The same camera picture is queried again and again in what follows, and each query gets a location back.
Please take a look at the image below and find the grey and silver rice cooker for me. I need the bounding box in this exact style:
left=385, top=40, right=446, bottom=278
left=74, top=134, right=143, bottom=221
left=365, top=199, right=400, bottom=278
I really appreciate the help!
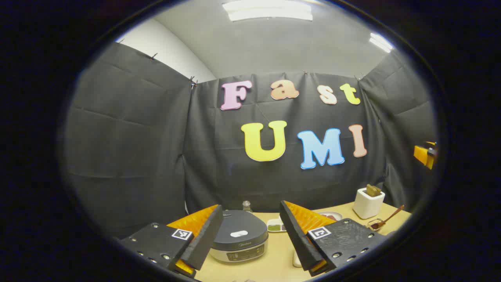
left=209, top=210, right=269, bottom=263

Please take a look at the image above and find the small ceiling light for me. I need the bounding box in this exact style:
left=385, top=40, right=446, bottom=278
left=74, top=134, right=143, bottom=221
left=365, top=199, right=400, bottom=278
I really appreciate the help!
left=369, top=33, right=393, bottom=53

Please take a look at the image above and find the brown wooden spoon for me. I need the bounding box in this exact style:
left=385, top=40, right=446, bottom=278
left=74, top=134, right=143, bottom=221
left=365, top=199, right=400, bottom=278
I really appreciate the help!
left=370, top=205, right=405, bottom=231

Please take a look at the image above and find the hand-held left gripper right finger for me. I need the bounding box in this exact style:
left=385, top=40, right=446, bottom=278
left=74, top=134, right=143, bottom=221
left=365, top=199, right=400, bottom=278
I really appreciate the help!
left=279, top=201, right=388, bottom=277

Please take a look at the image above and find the long ceiling light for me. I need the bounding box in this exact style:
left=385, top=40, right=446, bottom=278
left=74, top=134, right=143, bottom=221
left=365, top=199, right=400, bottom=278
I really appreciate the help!
left=222, top=0, right=314, bottom=22

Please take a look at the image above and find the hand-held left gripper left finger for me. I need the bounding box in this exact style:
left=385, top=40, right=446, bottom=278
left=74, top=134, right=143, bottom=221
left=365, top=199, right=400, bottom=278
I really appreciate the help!
left=119, top=204, right=224, bottom=278

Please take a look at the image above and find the white toaster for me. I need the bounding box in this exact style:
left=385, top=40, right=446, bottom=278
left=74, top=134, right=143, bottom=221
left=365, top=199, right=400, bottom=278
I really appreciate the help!
left=353, top=188, right=386, bottom=219

